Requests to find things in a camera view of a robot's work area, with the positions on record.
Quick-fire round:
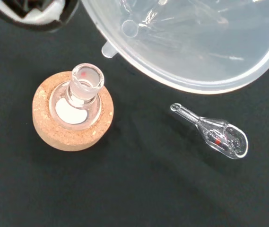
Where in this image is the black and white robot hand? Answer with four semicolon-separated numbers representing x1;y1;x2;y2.
0;0;80;33

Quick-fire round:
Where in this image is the clear glass weighing funnel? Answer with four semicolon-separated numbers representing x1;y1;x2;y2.
170;103;249;159

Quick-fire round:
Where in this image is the round-bottom glass flask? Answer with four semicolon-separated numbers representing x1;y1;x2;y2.
48;63;105;130

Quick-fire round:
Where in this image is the cork ring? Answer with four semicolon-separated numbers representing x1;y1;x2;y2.
32;70;114;152

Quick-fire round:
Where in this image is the black cloth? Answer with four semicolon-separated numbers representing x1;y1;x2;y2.
0;0;269;227

